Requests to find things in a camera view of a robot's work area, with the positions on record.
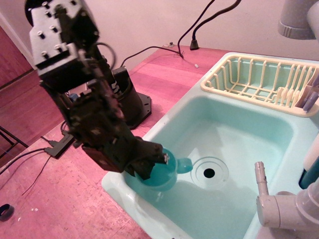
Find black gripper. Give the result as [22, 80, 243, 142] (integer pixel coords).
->
[82, 129, 169, 180]

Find teal plastic cup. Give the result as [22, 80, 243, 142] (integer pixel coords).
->
[135, 148, 193, 192]

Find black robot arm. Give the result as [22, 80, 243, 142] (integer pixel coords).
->
[24, 0, 169, 179]

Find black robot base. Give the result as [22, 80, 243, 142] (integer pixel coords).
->
[112, 66, 152, 129]

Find black usb hub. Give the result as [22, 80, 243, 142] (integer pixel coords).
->
[40, 130, 74, 159]

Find light teal toy sink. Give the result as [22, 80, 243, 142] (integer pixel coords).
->
[101, 51, 319, 239]

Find black power plug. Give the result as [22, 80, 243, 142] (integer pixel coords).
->
[189, 39, 199, 51]

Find black tape roll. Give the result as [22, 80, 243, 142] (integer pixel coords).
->
[0, 204, 14, 222]

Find beige toy faucet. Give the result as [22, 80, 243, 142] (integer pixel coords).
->
[255, 161, 319, 231]

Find cream plastic dish rack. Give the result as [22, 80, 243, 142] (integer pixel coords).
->
[200, 53, 319, 118]

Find dark teal bottle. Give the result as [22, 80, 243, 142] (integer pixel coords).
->
[299, 165, 319, 189]

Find grey pipe fitting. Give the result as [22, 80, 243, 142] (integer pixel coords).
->
[278, 0, 319, 40]

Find black metal chair frame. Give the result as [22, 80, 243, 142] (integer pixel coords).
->
[0, 126, 29, 158]

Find purple utensil handles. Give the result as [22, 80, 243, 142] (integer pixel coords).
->
[302, 76, 319, 112]

